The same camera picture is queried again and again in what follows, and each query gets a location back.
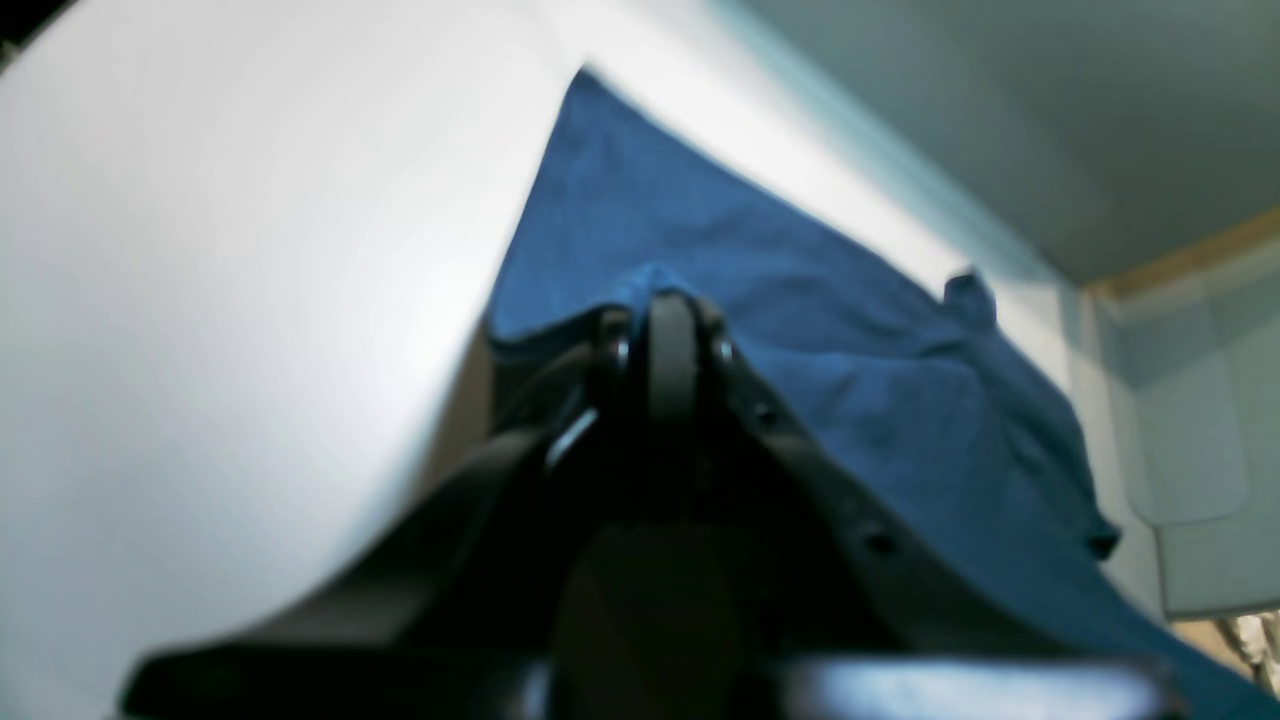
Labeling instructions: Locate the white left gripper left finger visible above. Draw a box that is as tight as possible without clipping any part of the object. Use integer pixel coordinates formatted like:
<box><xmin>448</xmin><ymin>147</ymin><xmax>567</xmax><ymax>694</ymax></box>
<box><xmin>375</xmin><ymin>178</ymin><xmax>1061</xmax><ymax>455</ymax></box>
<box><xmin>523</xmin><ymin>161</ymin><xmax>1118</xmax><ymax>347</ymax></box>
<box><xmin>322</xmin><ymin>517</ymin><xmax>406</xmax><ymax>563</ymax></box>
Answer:
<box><xmin>122</xmin><ymin>295</ymin><xmax>681</xmax><ymax>719</ymax></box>

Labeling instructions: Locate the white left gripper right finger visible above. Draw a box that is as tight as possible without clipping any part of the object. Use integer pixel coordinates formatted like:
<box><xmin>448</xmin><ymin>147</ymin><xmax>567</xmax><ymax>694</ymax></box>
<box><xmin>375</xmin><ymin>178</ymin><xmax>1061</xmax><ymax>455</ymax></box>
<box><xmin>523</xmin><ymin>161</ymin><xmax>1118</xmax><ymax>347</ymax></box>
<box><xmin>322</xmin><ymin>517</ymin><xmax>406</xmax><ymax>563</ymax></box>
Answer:
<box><xmin>660</xmin><ymin>293</ymin><xmax>1188</xmax><ymax>719</ymax></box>

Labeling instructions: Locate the navy blue t-shirt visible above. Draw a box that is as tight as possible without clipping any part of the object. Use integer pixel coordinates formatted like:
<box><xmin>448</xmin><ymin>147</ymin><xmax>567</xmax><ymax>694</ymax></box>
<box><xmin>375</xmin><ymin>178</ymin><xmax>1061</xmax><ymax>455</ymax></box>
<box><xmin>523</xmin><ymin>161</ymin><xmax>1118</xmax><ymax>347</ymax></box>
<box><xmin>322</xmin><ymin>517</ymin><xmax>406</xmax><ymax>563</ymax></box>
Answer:
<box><xmin>486</xmin><ymin>69</ymin><xmax>1277</xmax><ymax>719</ymax></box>

